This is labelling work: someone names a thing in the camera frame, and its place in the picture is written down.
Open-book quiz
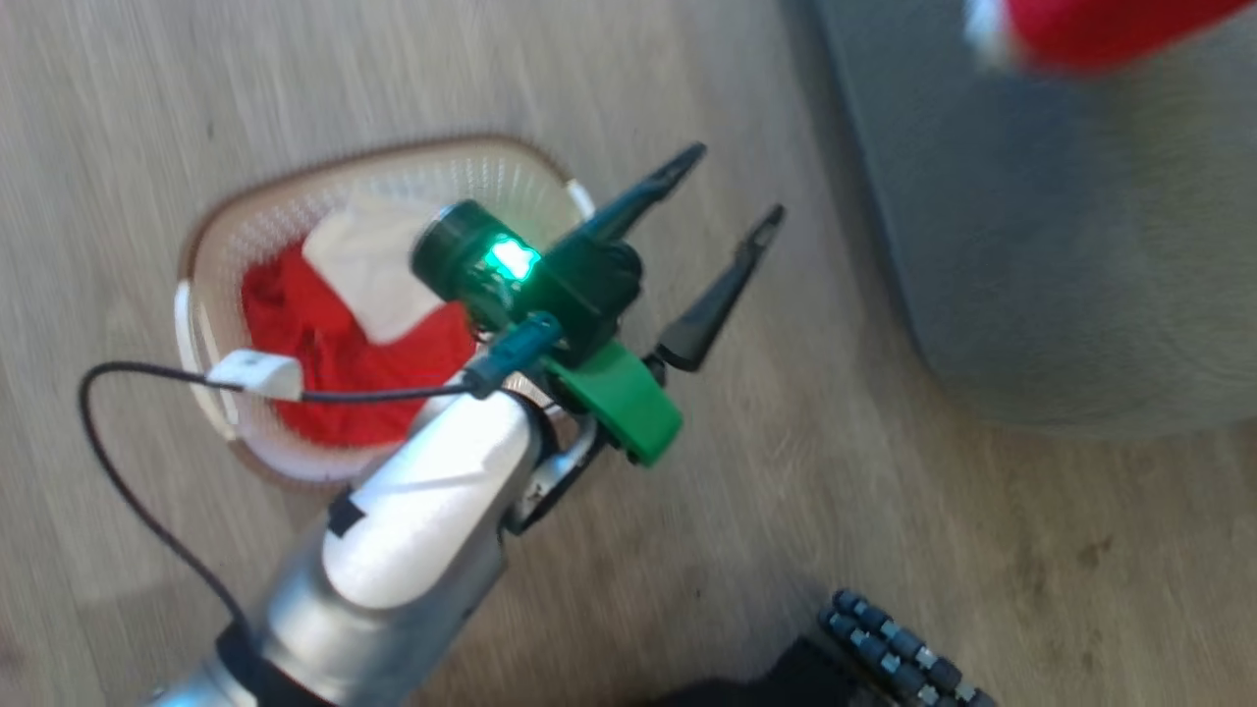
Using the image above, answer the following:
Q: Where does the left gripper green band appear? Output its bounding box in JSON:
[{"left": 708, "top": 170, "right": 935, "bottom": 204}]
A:
[{"left": 410, "top": 142, "right": 787, "bottom": 468}]

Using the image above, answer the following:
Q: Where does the cream laundry basket brown rim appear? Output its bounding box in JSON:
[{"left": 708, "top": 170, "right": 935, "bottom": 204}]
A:
[{"left": 175, "top": 135, "right": 598, "bottom": 490}]

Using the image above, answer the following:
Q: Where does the black cable teal connector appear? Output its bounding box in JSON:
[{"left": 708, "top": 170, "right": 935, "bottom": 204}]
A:
[{"left": 79, "top": 312, "right": 567, "bottom": 629}]

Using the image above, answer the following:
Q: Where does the red and white clothing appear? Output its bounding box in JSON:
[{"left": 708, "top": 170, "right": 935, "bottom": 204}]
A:
[{"left": 965, "top": 0, "right": 1257, "bottom": 76}]

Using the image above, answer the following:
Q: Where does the white tag on cable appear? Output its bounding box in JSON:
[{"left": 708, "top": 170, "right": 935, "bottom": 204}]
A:
[{"left": 206, "top": 351, "right": 304, "bottom": 403}]

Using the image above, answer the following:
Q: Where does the grey fabric sofa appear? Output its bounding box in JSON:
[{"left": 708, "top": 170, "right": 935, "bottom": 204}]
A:
[{"left": 813, "top": 0, "right": 1257, "bottom": 439}]

